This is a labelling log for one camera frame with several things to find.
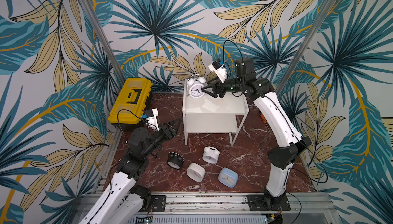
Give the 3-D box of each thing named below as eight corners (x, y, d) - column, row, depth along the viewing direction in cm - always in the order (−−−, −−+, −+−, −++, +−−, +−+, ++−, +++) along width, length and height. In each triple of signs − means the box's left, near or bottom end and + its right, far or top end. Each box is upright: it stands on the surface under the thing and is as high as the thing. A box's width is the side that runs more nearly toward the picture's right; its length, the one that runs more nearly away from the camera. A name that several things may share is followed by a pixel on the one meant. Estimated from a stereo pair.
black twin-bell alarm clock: (168, 165, 87) (166, 159, 80) (172, 158, 90) (170, 152, 82) (180, 170, 86) (179, 165, 78) (183, 163, 88) (182, 157, 81)
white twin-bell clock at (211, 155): (202, 160, 89) (202, 153, 82) (204, 152, 92) (205, 145, 85) (216, 165, 88) (218, 158, 80) (218, 156, 91) (220, 149, 83)
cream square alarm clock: (186, 176, 84) (185, 171, 77) (191, 166, 87) (190, 160, 80) (201, 184, 81) (202, 179, 74) (205, 174, 85) (206, 168, 78)
